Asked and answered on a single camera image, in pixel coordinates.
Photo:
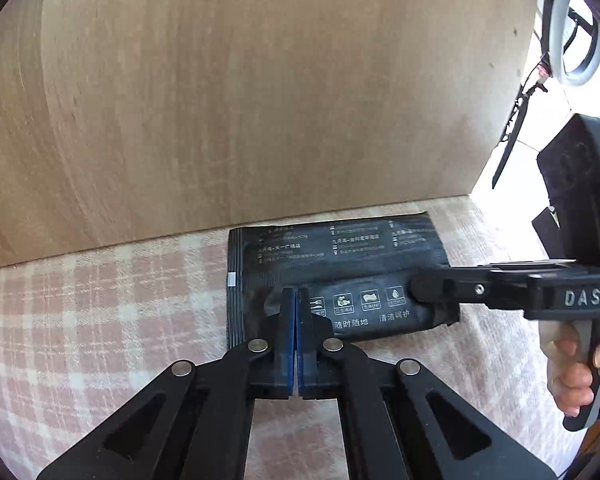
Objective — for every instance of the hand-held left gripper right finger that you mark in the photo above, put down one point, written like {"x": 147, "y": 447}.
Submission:
{"x": 305, "y": 345}

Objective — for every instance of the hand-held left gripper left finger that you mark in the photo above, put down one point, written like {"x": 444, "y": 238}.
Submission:
{"x": 287, "y": 345}

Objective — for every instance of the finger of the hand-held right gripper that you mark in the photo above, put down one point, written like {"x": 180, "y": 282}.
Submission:
{"x": 460, "y": 287}

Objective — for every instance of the black wet wipe packet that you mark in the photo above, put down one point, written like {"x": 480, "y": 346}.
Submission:
{"x": 340, "y": 260}

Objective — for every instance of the person's right hand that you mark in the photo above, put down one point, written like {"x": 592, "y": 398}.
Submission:
{"x": 572, "y": 375}

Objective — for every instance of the black light stand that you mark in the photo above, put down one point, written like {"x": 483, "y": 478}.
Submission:
{"x": 512, "y": 135}

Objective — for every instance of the pink plaid blanket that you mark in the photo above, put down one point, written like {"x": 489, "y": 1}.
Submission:
{"x": 105, "y": 310}

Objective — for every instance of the brown cardboard box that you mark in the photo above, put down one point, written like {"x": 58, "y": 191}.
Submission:
{"x": 230, "y": 100}

